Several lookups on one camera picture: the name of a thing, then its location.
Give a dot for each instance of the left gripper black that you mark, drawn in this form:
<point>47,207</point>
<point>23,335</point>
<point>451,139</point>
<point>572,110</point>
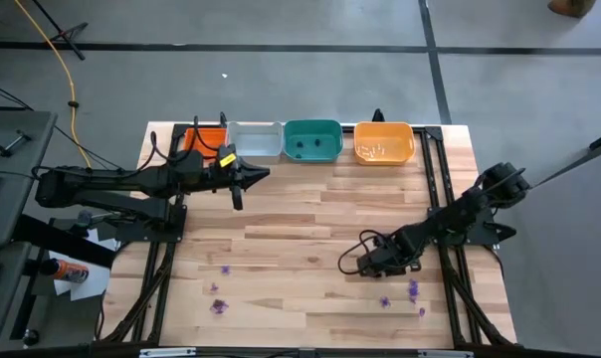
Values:
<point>236,179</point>

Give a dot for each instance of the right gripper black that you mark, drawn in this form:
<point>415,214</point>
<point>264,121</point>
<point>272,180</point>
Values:
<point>390,256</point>

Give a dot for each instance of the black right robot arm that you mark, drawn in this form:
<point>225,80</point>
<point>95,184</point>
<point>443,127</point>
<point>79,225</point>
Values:
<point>460,216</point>

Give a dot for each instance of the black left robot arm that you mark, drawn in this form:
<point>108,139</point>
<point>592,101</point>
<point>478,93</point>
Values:
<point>106,181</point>

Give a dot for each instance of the yellow label tag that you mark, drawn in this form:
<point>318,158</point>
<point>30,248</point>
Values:
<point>227,160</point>

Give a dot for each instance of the grey plastic bin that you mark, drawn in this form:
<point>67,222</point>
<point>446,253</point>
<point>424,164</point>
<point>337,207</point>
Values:
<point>256,139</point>

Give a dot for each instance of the red-orange slotted basket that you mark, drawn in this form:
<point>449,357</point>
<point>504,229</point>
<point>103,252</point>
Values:
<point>215,139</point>

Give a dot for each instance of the black table clamp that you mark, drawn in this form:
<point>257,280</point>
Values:
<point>378,117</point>
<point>223,119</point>

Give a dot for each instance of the green plastic bin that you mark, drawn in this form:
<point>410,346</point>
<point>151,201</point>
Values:
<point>325,131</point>

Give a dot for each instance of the mustard yellow plastic bin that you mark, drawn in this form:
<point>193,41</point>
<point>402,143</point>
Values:
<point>397,149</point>

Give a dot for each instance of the white paper sheet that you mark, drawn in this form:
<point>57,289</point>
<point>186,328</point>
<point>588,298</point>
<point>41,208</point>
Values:
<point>91,286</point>

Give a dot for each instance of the orange spray can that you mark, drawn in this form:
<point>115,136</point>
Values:
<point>71,272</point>

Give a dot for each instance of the black support beam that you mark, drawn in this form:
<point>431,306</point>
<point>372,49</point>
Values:
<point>57,238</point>

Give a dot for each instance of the black tripod stand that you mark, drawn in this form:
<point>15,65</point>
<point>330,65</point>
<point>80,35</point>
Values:
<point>61,34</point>

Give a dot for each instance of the grey side table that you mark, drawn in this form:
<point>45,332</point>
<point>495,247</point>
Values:
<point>12,199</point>

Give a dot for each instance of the black caster wheel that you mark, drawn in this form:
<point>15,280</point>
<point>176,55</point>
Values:
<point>31,338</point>

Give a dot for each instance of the grey desk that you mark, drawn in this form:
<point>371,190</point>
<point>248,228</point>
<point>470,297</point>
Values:
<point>7,325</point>

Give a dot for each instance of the person's foot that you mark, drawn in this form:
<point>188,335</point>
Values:
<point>574,7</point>

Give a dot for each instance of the silver metal bracket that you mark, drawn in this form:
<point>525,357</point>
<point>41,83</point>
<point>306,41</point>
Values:
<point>445,354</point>
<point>166,352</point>

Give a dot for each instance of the black aluminium table frame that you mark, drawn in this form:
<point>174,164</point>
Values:
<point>432,132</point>

